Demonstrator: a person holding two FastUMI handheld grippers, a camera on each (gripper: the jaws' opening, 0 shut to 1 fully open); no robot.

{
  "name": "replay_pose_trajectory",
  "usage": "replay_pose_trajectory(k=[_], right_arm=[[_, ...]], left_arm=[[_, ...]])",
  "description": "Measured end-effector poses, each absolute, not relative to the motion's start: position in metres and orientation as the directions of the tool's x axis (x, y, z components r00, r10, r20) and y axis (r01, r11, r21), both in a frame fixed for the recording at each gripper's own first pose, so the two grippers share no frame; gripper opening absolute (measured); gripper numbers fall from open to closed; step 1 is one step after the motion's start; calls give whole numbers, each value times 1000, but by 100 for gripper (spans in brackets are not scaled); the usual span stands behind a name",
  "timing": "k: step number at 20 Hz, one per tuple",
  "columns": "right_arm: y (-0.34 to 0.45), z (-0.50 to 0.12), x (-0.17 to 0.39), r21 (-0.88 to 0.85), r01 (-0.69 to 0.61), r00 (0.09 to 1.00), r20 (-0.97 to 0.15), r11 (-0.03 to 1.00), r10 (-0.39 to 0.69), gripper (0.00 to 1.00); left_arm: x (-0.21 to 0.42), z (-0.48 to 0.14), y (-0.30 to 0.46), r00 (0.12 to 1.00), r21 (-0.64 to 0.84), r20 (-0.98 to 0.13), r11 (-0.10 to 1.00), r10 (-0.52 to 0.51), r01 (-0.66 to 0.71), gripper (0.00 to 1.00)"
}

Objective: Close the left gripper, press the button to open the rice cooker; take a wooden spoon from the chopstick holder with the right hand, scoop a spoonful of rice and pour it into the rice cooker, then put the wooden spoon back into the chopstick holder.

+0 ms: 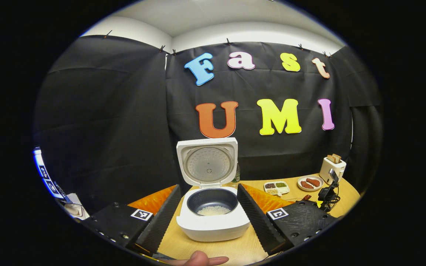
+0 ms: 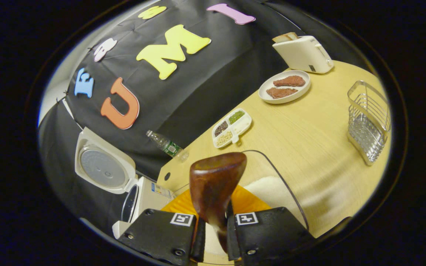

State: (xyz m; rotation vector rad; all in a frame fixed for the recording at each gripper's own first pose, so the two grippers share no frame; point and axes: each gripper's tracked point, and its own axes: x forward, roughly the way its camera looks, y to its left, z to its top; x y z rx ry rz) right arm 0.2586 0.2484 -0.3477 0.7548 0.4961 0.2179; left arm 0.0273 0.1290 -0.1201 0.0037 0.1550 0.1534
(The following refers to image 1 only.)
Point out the white panel with blue edge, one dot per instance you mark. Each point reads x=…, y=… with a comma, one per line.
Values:
x=46, y=179

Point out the round white plate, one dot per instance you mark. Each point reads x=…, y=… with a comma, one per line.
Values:
x=302, y=178

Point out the brown wooden spoon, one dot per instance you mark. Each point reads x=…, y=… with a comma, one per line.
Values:
x=306, y=198

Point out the white toaster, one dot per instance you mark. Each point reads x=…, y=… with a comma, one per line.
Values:
x=327, y=170

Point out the toasted bread slice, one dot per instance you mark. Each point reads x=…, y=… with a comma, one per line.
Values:
x=337, y=157
x=331, y=159

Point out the brown meat piece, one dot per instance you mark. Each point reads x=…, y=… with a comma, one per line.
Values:
x=313, y=182
x=305, y=185

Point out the white rice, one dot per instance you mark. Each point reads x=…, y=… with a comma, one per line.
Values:
x=213, y=210

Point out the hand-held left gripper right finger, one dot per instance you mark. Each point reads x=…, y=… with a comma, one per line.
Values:
x=257, y=221

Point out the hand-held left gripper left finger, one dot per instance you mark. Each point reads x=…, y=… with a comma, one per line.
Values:
x=161, y=227

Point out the white device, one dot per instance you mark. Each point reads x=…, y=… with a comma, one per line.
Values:
x=75, y=210

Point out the white rice cooker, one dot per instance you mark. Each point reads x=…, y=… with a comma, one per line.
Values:
x=213, y=229

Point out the white divided grain dish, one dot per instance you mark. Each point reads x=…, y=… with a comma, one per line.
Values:
x=276, y=188

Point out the black backdrop cloth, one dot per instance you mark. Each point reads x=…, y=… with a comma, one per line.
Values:
x=117, y=122

